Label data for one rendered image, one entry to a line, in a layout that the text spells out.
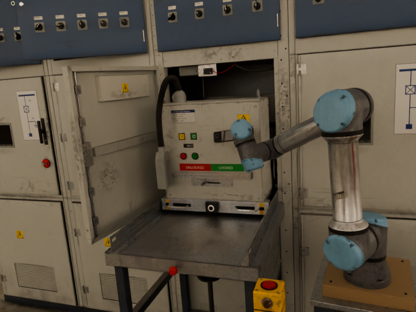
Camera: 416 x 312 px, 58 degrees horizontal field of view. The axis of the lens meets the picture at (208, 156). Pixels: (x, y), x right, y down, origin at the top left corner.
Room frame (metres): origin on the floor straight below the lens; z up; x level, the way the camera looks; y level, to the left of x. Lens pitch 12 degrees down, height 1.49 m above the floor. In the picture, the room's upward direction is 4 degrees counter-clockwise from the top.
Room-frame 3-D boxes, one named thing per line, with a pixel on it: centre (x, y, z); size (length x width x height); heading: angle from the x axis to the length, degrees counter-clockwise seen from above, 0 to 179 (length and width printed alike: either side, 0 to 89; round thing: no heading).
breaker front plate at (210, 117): (1.72, -0.01, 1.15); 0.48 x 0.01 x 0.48; 71
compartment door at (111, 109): (1.78, 0.40, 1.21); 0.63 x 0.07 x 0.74; 152
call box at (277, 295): (0.98, -0.15, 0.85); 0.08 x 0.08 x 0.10; 71
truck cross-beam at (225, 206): (1.73, -0.01, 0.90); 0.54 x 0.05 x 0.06; 71
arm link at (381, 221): (1.16, -0.51, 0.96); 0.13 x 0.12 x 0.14; 134
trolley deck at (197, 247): (1.60, 0.03, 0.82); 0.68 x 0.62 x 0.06; 161
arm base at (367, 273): (1.16, -0.51, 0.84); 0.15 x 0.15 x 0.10
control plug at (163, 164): (1.72, 0.21, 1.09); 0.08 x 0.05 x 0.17; 161
